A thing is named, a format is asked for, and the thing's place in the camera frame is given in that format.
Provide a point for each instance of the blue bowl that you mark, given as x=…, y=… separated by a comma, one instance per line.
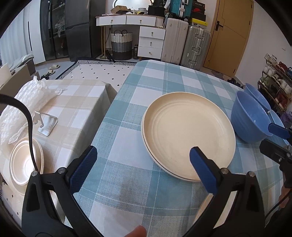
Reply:
x=252, y=91
x=249, y=120
x=275, y=119

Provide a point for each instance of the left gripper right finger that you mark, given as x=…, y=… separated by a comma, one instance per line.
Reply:
x=236, y=208

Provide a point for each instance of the teal suitcase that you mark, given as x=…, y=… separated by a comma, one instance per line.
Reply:
x=181, y=8

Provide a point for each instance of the beige plaid tablecloth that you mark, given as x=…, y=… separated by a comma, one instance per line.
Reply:
x=80, y=109

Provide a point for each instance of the woven laundry basket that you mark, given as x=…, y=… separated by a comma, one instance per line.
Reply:
x=121, y=44

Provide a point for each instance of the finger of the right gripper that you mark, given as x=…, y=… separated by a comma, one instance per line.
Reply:
x=275, y=152
x=279, y=131

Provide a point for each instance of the white bubble wrap bag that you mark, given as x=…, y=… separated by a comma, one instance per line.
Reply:
x=31, y=97

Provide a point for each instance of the stack of shoe boxes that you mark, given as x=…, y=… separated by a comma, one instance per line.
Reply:
x=198, y=14

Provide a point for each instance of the small cream dish stack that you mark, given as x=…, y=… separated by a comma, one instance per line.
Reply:
x=21, y=165

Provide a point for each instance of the silver suitcase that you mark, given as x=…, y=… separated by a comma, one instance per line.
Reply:
x=195, y=48

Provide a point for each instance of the white curtain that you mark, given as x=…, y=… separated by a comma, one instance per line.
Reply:
x=13, y=46

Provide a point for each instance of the oval vanity mirror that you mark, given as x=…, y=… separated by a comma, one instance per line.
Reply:
x=133, y=4

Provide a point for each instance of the cream plate front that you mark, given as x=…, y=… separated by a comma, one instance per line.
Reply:
x=169, y=149

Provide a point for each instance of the blue bowl back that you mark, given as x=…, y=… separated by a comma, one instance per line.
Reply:
x=252, y=91

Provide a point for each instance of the wooden shoe rack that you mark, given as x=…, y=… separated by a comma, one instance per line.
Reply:
x=275, y=83

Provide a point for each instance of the cream plate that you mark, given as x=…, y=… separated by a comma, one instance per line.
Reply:
x=169, y=149
x=202, y=123

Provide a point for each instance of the dark glass cabinet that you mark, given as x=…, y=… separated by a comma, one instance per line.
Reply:
x=53, y=34

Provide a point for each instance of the beige slippers pair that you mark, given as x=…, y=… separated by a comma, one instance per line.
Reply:
x=51, y=70

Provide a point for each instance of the person's left hand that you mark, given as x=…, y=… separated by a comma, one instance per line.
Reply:
x=139, y=231

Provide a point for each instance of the tan wooden door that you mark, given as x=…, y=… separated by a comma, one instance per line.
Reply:
x=229, y=35

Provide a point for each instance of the metal phone stand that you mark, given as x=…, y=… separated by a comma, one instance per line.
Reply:
x=46, y=122

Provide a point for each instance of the patterned floor rug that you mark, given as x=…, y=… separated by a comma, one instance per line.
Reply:
x=113, y=73

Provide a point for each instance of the white desk with drawers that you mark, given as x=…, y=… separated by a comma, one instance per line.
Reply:
x=151, y=32

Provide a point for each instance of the cream plate back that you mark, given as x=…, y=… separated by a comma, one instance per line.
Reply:
x=202, y=123

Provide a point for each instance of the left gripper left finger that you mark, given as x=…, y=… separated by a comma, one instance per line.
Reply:
x=49, y=207

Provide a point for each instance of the white suitcase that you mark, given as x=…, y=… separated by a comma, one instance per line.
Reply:
x=174, y=42

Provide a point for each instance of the black refrigerator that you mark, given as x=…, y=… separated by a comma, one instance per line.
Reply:
x=82, y=34

